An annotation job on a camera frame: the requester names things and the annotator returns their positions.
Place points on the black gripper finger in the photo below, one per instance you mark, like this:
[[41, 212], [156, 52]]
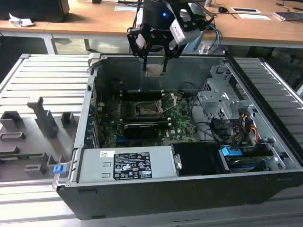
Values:
[[172, 47], [133, 40]]

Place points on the silver square CPU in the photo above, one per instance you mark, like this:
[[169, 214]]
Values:
[[154, 71]]

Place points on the wooden desk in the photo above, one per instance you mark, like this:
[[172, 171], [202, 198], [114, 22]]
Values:
[[94, 19]]

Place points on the grey plastic case latch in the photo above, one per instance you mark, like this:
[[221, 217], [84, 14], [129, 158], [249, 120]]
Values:
[[93, 60]]

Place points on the black computer mouse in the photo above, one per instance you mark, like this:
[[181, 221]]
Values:
[[222, 9]]

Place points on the metal drive cage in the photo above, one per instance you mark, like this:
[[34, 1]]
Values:
[[213, 104]]

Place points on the green motherboard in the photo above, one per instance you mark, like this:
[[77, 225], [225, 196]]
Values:
[[182, 118]]

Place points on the black graphics card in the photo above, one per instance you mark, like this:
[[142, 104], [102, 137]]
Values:
[[142, 131]]

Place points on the black drive connector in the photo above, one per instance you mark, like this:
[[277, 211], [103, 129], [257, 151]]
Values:
[[219, 130]]

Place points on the crumpled white paper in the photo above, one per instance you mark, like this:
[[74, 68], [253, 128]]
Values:
[[17, 21]]

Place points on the grey notebook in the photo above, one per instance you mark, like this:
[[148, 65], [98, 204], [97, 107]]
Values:
[[287, 16]]

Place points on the hard disk in blue carrier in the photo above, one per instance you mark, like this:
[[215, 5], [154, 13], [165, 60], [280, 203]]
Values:
[[230, 151]]

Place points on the grey power supply unit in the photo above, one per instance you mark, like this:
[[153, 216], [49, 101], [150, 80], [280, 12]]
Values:
[[94, 165]]

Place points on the grey parts rack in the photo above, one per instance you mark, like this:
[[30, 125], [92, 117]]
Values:
[[28, 134]]

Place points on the black open PC case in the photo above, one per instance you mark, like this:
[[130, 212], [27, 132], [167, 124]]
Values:
[[165, 196]]

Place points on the blue plastic latch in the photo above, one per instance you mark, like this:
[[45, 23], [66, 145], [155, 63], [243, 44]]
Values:
[[59, 169]]

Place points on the green RAM stick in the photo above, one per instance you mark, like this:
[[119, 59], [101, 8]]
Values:
[[21, 156]]

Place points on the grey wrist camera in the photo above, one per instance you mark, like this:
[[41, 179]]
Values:
[[140, 41]]

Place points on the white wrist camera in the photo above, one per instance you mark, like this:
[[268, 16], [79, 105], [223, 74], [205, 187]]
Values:
[[182, 33]]

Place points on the black camera bracket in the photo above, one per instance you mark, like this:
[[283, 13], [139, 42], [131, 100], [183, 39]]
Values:
[[193, 24]]

